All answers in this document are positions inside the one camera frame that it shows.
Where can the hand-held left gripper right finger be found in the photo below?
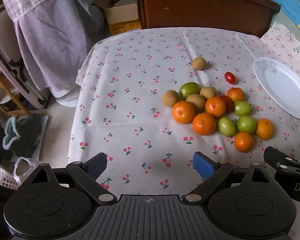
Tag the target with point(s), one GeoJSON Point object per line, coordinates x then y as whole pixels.
{"type": "Point", "coordinates": [202, 167]}

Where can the lavender hanging cloth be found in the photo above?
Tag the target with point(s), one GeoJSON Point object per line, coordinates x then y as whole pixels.
{"type": "Point", "coordinates": [52, 55]}

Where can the white board with black bracket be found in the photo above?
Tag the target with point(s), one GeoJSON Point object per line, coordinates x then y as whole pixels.
{"type": "Point", "coordinates": [5, 35]}

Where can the open cardboard box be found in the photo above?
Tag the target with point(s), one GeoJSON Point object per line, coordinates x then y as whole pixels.
{"type": "Point", "coordinates": [122, 17]}

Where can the cherry print tablecloth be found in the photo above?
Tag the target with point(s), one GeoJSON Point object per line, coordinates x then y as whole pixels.
{"type": "Point", "coordinates": [140, 92]}

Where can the wooden rack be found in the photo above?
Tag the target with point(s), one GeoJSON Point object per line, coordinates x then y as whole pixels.
{"type": "Point", "coordinates": [7, 90]}

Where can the blue printed cushion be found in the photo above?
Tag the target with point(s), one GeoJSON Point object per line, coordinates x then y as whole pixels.
{"type": "Point", "coordinates": [290, 2]}

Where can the branch print cloth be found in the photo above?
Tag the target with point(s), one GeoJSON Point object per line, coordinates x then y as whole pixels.
{"type": "Point", "coordinates": [285, 42]}

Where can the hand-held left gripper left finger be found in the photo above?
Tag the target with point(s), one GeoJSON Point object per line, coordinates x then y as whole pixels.
{"type": "Point", "coordinates": [98, 165]}

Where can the brown wooden cabinet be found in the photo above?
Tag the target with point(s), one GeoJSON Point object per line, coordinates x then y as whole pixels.
{"type": "Point", "coordinates": [202, 5]}

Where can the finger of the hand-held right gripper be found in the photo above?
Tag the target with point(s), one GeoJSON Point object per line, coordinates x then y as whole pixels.
{"type": "Point", "coordinates": [271, 153]}

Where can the clear plastic bag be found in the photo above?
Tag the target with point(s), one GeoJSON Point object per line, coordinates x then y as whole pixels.
{"type": "Point", "coordinates": [23, 170]}

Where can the pale green upholstered seat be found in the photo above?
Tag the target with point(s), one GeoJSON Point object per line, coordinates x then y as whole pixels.
{"type": "Point", "coordinates": [281, 20]}

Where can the white flower print plate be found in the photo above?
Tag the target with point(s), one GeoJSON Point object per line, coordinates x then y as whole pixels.
{"type": "Point", "coordinates": [282, 87]}

